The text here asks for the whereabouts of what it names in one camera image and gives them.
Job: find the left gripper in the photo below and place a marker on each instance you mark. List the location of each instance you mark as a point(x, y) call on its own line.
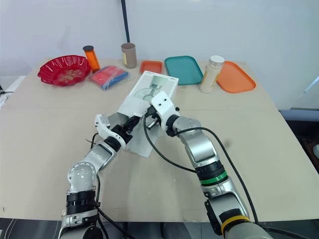
point(122, 134)

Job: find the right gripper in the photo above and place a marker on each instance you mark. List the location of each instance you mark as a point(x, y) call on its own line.
point(151, 112)

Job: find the white fan box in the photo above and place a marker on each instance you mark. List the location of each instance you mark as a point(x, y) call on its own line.
point(149, 87)

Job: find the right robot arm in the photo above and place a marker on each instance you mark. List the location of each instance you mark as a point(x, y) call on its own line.
point(202, 147)

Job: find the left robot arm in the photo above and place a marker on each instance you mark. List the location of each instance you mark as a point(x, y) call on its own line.
point(82, 174)

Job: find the small orange tray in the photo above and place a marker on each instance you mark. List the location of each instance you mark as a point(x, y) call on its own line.
point(151, 66)

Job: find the red and blue pack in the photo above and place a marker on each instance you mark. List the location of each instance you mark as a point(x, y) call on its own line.
point(108, 76)

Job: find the teal tray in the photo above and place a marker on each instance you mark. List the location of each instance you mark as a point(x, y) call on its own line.
point(183, 69)

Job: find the brown cardboard tube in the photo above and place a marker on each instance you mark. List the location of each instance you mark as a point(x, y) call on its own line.
point(129, 56)

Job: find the clear jar of white beads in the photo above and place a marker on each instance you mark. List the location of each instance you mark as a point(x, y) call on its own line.
point(210, 74)

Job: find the orange tube with black lid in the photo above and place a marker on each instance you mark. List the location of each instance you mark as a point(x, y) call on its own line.
point(92, 58)

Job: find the red plastic bowl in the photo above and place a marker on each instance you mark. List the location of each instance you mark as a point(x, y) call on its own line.
point(64, 72)

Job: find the large orange tray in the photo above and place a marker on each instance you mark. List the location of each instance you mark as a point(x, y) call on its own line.
point(235, 78)

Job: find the dark pole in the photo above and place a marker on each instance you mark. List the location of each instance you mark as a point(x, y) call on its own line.
point(125, 20)

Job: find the robot body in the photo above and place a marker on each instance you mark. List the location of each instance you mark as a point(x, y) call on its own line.
point(159, 230)

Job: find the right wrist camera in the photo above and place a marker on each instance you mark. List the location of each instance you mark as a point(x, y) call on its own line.
point(163, 103)

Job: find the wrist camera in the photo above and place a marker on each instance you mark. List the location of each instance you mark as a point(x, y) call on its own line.
point(103, 125)
point(163, 103)

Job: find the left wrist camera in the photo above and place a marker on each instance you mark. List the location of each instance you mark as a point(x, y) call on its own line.
point(103, 125)

